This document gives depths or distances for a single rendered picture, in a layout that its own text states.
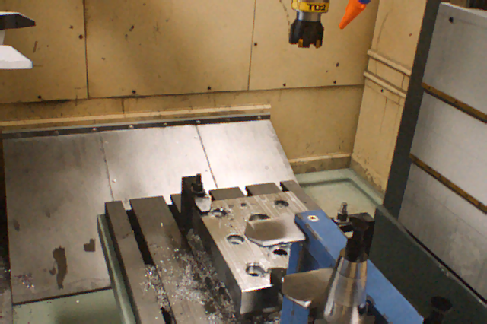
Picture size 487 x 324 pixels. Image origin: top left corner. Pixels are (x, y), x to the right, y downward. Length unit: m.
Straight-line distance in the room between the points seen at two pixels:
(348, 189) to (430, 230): 0.91
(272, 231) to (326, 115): 1.46
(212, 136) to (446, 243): 0.92
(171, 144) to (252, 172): 0.28
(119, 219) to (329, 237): 0.70
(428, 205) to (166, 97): 0.94
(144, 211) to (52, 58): 0.64
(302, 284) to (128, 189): 1.15
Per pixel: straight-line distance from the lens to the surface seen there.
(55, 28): 1.72
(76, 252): 1.57
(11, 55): 0.49
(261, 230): 0.67
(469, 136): 1.16
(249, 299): 0.96
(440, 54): 1.21
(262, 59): 1.91
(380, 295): 0.59
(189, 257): 1.15
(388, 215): 1.45
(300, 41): 0.76
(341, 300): 0.53
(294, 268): 0.72
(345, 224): 1.11
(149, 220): 1.27
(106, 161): 1.75
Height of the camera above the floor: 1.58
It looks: 26 degrees down
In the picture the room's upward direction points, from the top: 5 degrees clockwise
